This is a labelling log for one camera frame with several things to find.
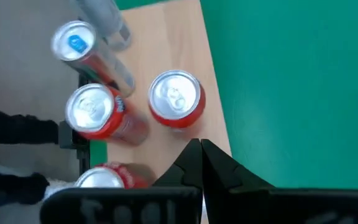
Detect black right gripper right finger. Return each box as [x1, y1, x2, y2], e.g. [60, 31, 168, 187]
[201, 138, 358, 224]

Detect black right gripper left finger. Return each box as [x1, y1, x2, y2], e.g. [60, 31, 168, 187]
[40, 138, 203, 224]

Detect orange-red soda can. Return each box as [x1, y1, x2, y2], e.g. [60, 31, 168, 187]
[147, 69, 207, 129]

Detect red cola can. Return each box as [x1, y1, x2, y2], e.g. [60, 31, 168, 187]
[73, 161, 157, 189]

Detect red can blue logo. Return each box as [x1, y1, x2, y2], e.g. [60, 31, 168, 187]
[65, 83, 150, 147]

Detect green can blue tab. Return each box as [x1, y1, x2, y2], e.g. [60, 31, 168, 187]
[50, 20, 136, 98]

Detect silver beverage can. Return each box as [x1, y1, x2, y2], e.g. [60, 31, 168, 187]
[73, 0, 133, 52]

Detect wooden shelf black brackets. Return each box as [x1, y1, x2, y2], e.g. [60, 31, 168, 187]
[78, 0, 232, 189]

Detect black aluminium table frame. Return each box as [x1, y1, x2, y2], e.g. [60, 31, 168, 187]
[0, 104, 91, 206]

